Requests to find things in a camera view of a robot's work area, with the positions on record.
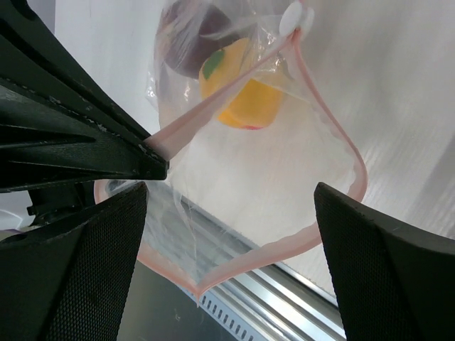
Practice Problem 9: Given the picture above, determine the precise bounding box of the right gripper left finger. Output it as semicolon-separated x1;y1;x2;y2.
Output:
1;182;148;340

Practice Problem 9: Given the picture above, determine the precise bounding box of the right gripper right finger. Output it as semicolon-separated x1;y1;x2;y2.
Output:
314;183;454;340

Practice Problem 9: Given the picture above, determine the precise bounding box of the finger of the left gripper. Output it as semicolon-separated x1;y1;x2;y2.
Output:
1;1;167;193

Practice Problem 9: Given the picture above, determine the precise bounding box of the dark red toy apple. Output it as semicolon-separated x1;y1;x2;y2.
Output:
158;1;240;80

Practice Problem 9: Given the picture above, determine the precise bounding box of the yellow toy pear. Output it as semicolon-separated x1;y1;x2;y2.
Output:
198;38;255;99

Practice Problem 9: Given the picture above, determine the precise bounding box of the clear pink zip top bag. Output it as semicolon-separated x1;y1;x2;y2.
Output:
94;0;369;308

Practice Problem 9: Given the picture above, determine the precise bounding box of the orange toy fruit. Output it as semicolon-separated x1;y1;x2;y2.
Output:
218;80;284;130

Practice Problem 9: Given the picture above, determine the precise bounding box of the aluminium mounting rail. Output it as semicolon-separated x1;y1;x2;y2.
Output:
144;181;346;340

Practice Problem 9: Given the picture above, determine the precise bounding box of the white slotted cable duct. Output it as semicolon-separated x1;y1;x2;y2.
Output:
199;293;263;341

